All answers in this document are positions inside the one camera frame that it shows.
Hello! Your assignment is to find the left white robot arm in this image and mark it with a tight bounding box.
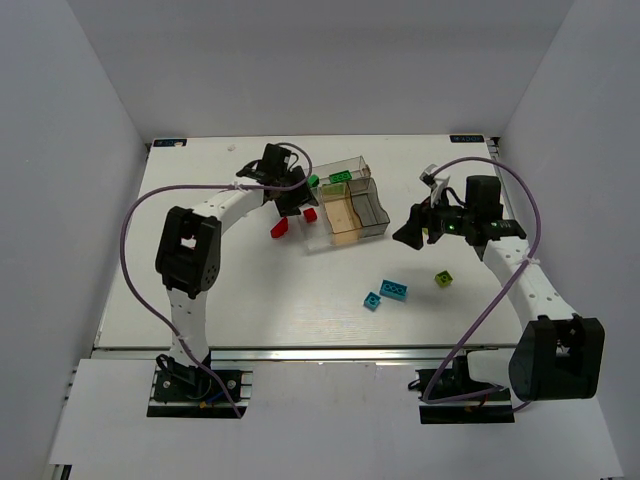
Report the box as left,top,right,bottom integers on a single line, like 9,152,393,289
155,142,317,367

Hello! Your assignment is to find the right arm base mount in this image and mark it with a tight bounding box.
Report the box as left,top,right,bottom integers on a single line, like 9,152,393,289
407,368,515,425

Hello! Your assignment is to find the left blue table label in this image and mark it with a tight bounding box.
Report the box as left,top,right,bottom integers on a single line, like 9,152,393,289
152,138,187,148

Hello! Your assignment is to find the red square lego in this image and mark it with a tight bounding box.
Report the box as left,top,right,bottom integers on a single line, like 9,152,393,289
303,208,318,223

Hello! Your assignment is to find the grey smoky container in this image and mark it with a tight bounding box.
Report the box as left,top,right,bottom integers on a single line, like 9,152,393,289
347,178,390,239

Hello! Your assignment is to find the amber transparent container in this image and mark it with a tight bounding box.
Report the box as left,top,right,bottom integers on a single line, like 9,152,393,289
320,182,360,247

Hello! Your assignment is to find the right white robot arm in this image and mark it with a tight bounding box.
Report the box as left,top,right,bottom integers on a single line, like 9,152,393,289
393,174,605,402

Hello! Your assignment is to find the long clear smoky container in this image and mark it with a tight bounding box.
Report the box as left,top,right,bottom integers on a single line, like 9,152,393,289
307,156,371,207

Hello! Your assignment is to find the small green number lego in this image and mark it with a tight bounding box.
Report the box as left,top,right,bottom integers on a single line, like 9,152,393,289
308,174,319,188

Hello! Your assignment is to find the lime lego near front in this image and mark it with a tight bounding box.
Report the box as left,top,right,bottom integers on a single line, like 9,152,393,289
434,270,453,288

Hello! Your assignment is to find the right blue table label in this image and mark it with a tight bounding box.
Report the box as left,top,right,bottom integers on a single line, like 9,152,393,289
449,134,485,143

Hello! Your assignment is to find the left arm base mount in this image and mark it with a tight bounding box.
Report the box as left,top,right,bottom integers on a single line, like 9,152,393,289
146,354,252,419

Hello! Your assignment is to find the blue table label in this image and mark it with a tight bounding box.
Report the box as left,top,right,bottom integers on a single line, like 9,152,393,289
152,138,187,148
449,134,485,143

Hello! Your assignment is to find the red curved lego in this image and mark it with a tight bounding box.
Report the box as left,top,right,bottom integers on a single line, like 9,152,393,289
270,217,289,239

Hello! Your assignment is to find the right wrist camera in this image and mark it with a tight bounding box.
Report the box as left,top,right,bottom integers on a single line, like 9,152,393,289
419,164,450,207

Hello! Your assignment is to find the cyan long lego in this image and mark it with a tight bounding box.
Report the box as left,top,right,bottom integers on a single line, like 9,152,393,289
379,279,408,302

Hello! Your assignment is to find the cyan small lego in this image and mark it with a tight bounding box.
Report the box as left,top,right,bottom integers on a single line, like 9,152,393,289
363,292,381,311

